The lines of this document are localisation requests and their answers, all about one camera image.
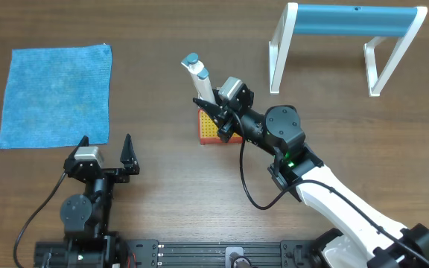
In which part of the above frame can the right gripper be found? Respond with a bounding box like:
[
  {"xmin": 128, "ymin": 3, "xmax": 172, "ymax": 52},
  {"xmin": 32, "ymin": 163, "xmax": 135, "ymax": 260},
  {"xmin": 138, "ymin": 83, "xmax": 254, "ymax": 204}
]
[{"xmin": 192, "ymin": 82, "xmax": 255, "ymax": 144}]

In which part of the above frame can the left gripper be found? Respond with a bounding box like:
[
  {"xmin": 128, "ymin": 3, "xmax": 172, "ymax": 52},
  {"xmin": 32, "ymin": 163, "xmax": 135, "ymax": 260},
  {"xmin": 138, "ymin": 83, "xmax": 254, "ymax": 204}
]
[{"xmin": 63, "ymin": 133, "xmax": 142, "ymax": 184}]

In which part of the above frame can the white pipette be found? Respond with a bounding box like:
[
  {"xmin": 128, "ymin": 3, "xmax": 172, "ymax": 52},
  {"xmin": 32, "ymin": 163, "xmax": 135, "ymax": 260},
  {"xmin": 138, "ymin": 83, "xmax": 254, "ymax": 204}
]
[{"xmin": 180, "ymin": 52, "xmax": 217, "ymax": 106}]

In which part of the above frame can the red and yellow tip box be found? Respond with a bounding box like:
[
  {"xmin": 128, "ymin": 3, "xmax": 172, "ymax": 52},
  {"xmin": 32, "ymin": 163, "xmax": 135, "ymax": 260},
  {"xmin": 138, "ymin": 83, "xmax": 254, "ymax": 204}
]
[{"xmin": 197, "ymin": 108, "xmax": 244, "ymax": 146}]

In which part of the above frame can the blue cloth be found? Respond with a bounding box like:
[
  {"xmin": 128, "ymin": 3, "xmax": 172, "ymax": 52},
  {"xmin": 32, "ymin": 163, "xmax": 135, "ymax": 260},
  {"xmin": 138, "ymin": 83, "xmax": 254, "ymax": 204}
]
[{"xmin": 0, "ymin": 43, "xmax": 113, "ymax": 150}]

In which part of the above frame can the white and blue stand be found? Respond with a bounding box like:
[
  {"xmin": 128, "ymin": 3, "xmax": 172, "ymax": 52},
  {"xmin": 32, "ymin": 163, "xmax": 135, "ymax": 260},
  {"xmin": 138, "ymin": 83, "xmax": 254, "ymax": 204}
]
[{"xmin": 268, "ymin": 1, "xmax": 429, "ymax": 98}]

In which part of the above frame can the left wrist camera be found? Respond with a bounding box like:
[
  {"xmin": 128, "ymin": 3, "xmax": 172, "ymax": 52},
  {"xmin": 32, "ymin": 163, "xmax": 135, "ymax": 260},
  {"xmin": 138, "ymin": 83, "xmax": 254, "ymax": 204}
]
[{"xmin": 73, "ymin": 145, "xmax": 106, "ymax": 169}]

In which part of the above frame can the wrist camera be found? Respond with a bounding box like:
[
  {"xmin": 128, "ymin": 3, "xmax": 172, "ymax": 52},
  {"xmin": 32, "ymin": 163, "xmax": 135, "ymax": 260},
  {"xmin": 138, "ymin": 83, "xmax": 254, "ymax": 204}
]
[
  {"xmin": 217, "ymin": 76, "xmax": 244, "ymax": 101},
  {"xmin": 73, "ymin": 145, "xmax": 106, "ymax": 169}
]

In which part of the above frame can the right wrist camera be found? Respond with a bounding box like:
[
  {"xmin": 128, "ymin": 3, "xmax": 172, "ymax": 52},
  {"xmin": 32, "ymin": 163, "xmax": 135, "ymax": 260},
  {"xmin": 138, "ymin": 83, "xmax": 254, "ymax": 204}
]
[{"xmin": 217, "ymin": 76, "xmax": 244, "ymax": 101}]

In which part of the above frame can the mounting rail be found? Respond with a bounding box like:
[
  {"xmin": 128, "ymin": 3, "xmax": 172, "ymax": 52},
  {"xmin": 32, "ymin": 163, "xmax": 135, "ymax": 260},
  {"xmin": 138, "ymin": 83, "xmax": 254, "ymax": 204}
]
[{"xmin": 33, "ymin": 237, "xmax": 337, "ymax": 268}]

